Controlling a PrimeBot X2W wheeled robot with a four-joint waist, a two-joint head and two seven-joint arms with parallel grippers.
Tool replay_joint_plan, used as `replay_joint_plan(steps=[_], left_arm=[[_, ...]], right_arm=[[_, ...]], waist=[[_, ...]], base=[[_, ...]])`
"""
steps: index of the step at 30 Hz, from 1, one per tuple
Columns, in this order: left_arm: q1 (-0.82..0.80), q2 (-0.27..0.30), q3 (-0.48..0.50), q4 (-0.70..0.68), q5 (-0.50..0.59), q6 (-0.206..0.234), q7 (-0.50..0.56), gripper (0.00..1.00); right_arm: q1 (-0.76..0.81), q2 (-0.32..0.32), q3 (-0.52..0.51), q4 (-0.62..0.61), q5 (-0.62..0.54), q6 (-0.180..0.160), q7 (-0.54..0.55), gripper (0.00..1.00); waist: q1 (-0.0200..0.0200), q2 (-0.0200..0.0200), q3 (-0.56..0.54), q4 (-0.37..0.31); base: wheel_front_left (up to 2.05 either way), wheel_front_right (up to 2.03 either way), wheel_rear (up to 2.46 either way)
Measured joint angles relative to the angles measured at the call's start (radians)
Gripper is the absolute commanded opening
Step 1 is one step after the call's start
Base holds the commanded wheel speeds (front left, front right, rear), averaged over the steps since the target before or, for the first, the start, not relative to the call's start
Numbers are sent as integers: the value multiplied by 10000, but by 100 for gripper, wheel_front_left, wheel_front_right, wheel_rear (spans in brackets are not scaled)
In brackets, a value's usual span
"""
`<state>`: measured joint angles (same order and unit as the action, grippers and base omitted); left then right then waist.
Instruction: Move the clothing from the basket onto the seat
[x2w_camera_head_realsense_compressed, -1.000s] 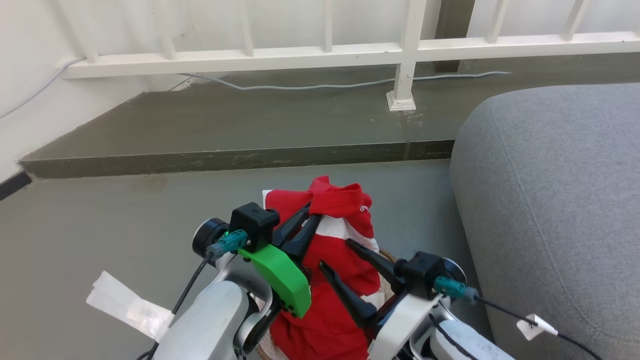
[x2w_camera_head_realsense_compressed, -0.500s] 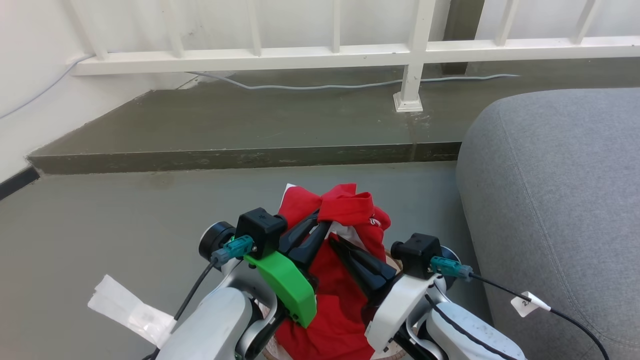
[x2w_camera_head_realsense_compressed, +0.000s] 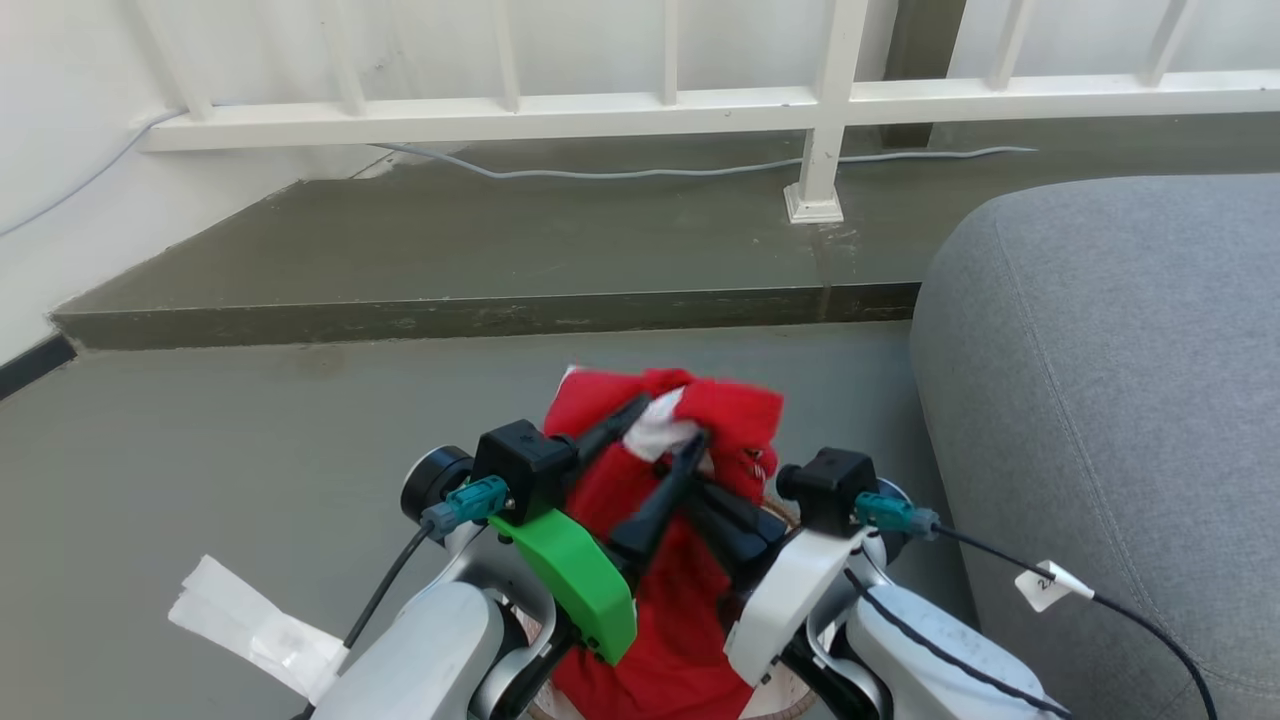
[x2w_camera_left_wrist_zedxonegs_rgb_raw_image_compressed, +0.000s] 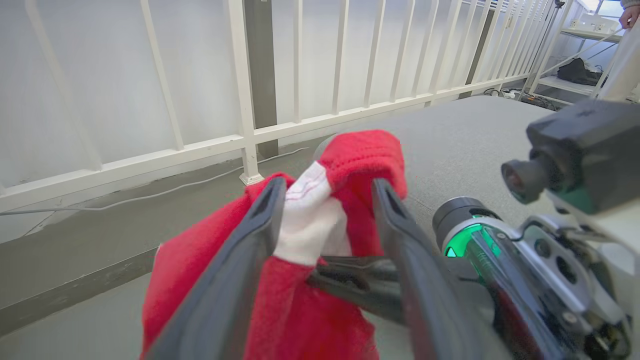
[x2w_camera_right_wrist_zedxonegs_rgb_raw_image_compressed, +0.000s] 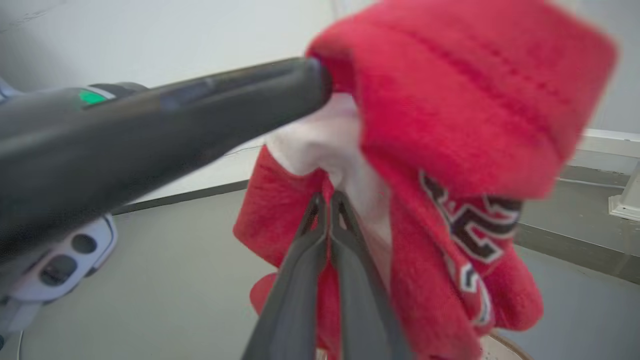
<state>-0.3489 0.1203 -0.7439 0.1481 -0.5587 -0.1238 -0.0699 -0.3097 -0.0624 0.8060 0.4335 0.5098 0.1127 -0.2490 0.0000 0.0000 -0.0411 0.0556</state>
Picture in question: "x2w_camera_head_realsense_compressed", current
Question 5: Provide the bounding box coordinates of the white paper tag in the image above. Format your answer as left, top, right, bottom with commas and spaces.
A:
167, 554, 350, 707

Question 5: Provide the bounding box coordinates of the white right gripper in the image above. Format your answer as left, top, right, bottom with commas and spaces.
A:
682, 482, 875, 688

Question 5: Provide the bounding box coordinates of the pale wall cable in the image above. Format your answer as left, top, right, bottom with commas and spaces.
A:
0, 108, 183, 239

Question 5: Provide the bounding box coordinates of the white metal railing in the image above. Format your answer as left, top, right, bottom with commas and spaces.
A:
125, 0, 1280, 225

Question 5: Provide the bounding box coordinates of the cream laundry basket brown rim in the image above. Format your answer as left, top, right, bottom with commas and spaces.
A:
520, 498, 836, 720

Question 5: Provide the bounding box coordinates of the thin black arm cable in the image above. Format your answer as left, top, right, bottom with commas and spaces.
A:
843, 566, 1073, 719

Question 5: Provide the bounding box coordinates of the grey fabric sofa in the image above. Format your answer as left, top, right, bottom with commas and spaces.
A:
910, 174, 1280, 720

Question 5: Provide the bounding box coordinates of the white cable label tag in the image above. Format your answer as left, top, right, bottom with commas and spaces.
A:
1014, 559, 1097, 614

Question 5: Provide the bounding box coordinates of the black cable teal plug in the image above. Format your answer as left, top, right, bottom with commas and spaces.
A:
854, 492, 1219, 720
290, 476, 513, 720

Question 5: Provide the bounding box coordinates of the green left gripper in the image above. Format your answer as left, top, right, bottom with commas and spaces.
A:
488, 394, 711, 667

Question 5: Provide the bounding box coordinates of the grey floor cable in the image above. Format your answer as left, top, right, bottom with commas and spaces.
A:
368, 143, 1038, 183

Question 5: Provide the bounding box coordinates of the red garment with white stripes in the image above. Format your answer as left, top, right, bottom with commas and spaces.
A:
542, 366, 786, 720

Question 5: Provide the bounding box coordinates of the black right cable teal plug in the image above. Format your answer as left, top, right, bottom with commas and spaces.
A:
854, 492, 1219, 720

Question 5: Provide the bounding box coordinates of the black left cable teal plug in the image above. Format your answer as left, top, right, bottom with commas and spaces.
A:
290, 476, 513, 720

